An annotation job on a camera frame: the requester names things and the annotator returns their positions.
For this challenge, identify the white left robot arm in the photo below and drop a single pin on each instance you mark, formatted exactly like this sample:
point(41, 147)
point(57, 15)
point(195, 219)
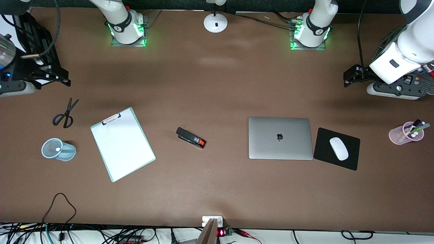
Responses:
point(413, 44)

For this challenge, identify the black scissors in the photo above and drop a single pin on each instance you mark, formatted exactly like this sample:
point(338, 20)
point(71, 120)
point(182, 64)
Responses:
point(67, 113)

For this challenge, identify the silver laptop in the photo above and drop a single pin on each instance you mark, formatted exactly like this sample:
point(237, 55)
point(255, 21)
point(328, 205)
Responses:
point(281, 139)

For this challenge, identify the green marker white cap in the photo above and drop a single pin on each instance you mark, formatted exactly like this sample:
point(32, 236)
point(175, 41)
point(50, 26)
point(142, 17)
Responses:
point(422, 128)

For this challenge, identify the white bracket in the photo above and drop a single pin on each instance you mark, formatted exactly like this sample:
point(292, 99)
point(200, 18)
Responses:
point(207, 220)

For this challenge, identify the purple marker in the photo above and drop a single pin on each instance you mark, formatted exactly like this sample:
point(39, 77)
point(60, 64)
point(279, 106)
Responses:
point(417, 130)

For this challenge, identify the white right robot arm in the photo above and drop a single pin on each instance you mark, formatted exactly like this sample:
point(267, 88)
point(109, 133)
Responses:
point(118, 18)

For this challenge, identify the orange connector block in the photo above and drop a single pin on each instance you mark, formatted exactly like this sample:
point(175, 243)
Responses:
point(130, 239)

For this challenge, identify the light blue mesh cup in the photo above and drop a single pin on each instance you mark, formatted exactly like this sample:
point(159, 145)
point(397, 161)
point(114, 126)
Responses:
point(66, 152)

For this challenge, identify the pink translucent cup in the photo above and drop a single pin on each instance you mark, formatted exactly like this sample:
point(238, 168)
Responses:
point(396, 135)

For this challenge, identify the teal clipboard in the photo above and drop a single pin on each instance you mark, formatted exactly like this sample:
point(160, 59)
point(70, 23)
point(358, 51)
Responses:
point(110, 119)

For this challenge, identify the black stacked letter tray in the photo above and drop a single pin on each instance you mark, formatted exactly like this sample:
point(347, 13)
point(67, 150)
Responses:
point(34, 34)

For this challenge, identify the black mouse pad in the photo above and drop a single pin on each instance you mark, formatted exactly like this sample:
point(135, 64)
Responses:
point(322, 149)

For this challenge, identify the grey camera mount beam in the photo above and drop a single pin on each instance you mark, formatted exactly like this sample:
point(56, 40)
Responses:
point(207, 234)

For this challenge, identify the black marker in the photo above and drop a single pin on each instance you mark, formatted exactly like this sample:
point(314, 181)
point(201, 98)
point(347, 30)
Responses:
point(415, 124)

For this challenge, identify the black stapler orange tip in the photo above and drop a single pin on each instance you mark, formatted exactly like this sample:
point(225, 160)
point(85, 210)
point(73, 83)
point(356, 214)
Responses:
point(190, 136)

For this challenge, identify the white lamp base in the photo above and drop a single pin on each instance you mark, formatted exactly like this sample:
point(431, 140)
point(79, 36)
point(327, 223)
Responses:
point(215, 23)

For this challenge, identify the white computer mouse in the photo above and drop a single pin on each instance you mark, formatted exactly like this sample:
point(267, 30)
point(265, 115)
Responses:
point(339, 149)

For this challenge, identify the red and white marker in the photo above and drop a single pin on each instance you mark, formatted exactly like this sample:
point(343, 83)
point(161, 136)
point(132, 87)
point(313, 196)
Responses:
point(430, 68)

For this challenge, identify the white paper sheet on clipboard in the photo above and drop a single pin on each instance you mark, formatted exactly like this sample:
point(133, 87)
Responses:
point(125, 149)

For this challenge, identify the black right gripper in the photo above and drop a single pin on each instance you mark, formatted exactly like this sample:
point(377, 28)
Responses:
point(30, 67)

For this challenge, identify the circuit board red display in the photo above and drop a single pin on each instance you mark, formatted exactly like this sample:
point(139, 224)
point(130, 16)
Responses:
point(224, 232)

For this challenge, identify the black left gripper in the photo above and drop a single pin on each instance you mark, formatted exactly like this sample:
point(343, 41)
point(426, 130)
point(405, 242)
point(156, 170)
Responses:
point(360, 73)

